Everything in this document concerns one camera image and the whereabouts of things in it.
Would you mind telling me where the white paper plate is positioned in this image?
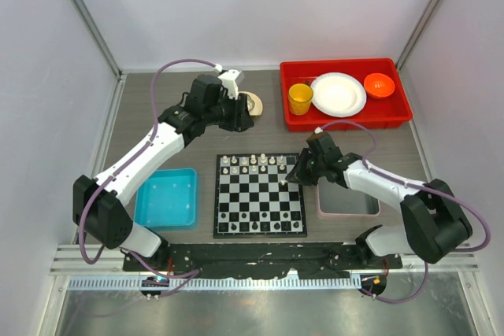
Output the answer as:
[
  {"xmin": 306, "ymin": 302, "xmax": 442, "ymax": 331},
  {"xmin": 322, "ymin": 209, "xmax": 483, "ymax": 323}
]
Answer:
[{"xmin": 310, "ymin": 72, "xmax": 367, "ymax": 118}]

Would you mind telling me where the orange plastic bowl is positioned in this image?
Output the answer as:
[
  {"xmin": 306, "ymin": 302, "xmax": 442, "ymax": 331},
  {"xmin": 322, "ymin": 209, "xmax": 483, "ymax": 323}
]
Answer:
[{"xmin": 364, "ymin": 72, "xmax": 395, "ymax": 99}]

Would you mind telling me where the blue plastic tray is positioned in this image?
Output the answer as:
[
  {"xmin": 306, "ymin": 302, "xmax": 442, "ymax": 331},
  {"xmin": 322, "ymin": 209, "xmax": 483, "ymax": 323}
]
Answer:
[{"xmin": 134, "ymin": 168, "xmax": 198, "ymax": 231}]

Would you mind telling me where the red plastic bin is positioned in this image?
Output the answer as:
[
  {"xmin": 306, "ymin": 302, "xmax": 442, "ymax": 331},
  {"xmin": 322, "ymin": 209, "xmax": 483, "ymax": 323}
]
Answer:
[{"xmin": 280, "ymin": 57, "xmax": 413, "ymax": 132}]

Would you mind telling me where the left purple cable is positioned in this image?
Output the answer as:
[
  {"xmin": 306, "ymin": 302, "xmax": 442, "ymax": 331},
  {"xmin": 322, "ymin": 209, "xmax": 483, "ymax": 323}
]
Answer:
[{"xmin": 76, "ymin": 58, "xmax": 225, "ymax": 301}]

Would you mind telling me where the beige saucer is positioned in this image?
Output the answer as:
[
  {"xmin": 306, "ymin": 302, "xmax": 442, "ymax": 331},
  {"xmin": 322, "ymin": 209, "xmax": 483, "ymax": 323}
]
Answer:
[{"xmin": 241, "ymin": 91, "xmax": 263, "ymax": 117}]

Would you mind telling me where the yellow plastic cup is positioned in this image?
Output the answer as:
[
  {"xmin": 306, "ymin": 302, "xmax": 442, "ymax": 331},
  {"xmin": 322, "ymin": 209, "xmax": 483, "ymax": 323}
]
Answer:
[{"xmin": 287, "ymin": 83, "xmax": 313, "ymax": 116}]

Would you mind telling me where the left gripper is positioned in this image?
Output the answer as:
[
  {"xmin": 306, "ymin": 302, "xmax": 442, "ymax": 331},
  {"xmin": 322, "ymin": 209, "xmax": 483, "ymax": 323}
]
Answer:
[{"xmin": 204, "ymin": 90, "xmax": 254, "ymax": 133}]

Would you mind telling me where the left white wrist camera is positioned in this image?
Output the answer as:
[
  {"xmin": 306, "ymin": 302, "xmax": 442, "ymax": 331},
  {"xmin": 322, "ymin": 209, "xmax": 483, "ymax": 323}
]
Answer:
[{"xmin": 213, "ymin": 64, "xmax": 244, "ymax": 100}]

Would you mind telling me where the purple cable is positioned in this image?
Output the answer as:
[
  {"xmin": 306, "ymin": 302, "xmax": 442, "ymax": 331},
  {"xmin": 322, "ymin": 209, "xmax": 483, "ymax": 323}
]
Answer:
[
  {"xmin": 76, "ymin": 58, "xmax": 225, "ymax": 301},
  {"xmin": 313, "ymin": 121, "xmax": 491, "ymax": 305}
]

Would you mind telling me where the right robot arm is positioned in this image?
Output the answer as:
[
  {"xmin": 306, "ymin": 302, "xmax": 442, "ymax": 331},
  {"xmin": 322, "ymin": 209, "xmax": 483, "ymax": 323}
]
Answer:
[{"xmin": 285, "ymin": 132, "xmax": 473, "ymax": 269}]

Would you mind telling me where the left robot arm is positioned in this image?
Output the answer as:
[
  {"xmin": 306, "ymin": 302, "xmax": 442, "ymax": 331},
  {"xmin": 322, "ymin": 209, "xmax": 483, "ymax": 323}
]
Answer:
[{"xmin": 72, "ymin": 70, "xmax": 254, "ymax": 272}]

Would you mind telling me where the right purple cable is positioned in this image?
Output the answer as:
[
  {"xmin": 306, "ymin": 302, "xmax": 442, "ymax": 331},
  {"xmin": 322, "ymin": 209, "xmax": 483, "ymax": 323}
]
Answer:
[{"xmin": 313, "ymin": 121, "xmax": 491, "ymax": 305}]

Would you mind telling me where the silver metal tray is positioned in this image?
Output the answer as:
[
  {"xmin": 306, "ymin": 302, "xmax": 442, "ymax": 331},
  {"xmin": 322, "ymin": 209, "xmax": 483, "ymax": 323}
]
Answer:
[{"xmin": 317, "ymin": 178, "xmax": 380, "ymax": 220}]

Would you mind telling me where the black white chess board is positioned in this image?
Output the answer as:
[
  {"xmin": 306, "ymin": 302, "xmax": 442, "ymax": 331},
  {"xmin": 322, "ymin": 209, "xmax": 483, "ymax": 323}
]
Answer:
[{"xmin": 213, "ymin": 153, "xmax": 307, "ymax": 238}]

